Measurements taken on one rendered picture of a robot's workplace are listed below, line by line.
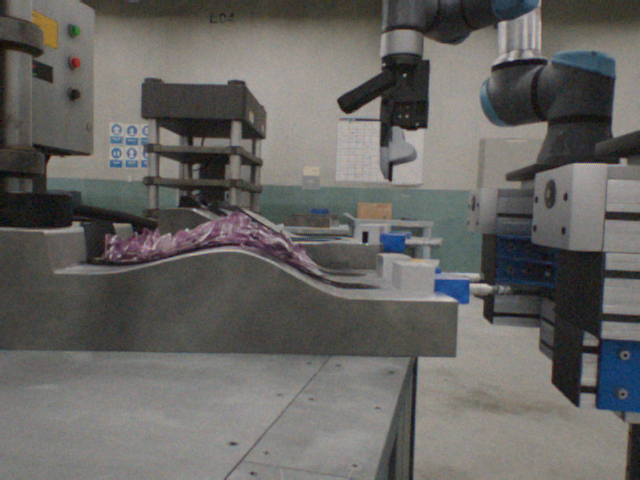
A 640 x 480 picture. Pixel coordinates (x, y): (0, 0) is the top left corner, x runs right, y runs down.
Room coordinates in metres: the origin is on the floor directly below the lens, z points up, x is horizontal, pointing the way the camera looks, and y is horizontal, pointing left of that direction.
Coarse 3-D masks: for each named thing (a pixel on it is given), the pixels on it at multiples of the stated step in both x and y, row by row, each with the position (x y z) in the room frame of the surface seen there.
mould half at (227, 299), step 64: (0, 256) 0.48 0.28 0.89; (64, 256) 0.51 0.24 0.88; (192, 256) 0.49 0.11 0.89; (256, 256) 0.49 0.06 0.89; (0, 320) 0.48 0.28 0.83; (64, 320) 0.48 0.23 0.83; (128, 320) 0.48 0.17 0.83; (192, 320) 0.49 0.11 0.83; (256, 320) 0.49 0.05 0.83; (320, 320) 0.49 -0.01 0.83; (384, 320) 0.50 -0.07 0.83; (448, 320) 0.50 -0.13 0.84
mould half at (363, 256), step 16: (176, 208) 0.88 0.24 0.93; (192, 208) 0.90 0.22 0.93; (160, 224) 0.89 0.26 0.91; (176, 224) 0.88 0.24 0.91; (192, 224) 0.87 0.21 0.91; (272, 224) 1.10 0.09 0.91; (352, 240) 0.88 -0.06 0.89; (320, 256) 0.82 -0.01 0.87; (336, 256) 0.81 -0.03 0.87; (352, 256) 0.81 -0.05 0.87; (368, 256) 0.80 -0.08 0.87
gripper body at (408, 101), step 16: (384, 64) 0.95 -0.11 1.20; (400, 64) 0.94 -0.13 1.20; (416, 64) 0.94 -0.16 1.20; (400, 80) 0.95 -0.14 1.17; (416, 80) 0.94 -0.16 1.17; (384, 96) 0.94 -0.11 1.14; (400, 96) 0.93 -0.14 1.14; (416, 96) 0.93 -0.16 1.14; (400, 112) 0.94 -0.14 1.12; (416, 112) 0.94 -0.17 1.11; (416, 128) 0.98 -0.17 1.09
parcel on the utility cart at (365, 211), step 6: (360, 204) 6.65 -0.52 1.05; (366, 204) 6.63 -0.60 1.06; (372, 204) 6.64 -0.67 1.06; (378, 204) 6.64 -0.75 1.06; (384, 204) 6.65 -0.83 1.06; (390, 204) 6.65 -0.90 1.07; (360, 210) 6.63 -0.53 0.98; (366, 210) 6.63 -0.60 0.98; (372, 210) 6.63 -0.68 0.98; (378, 210) 6.64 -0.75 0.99; (384, 210) 6.64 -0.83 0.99; (390, 210) 6.65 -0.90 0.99; (360, 216) 6.63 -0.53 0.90; (366, 216) 6.63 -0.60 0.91; (372, 216) 6.63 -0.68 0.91; (378, 216) 6.64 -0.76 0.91; (384, 216) 6.64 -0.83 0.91; (390, 216) 6.65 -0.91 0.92
